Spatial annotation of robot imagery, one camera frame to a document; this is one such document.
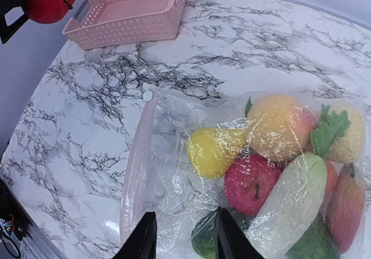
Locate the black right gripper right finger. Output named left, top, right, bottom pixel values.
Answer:
left=216, top=207, right=263, bottom=259

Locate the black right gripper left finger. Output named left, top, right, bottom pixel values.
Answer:
left=112, top=211, right=157, bottom=259

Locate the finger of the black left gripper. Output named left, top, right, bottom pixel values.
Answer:
left=1, top=0, right=28, bottom=44

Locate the clear zip top bag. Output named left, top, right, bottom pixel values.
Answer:
left=120, top=89, right=366, bottom=258

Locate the green fake vegetable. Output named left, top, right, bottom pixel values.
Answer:
left=190, top=209, right=247, bottom=259

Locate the white fake cabbage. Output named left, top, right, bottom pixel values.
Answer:
left=246, top=152, right=328, bottom=258

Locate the yellow fake pear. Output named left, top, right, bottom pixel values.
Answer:
left=187, top=127, right=247, bottom=178

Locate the orange red fake mango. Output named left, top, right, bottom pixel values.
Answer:
left=326, top=163, right=365, bottom=254

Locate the peach coloured fake fruit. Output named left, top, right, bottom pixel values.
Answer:
left=246, top=94, right=317, bottom=161

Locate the yellow fake lemon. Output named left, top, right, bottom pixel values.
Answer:
left=329, top=101, right=366, bottom=164

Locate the pink perforated plastic basket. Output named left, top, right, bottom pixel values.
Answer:
left=62, top=0, right=186, bottom=50

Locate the aluminium front frame rail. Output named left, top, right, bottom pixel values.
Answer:
left=20, top=224, right=67, bottom=258

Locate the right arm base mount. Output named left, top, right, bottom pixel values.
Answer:
left=0, top=177, right=30, bottom=259

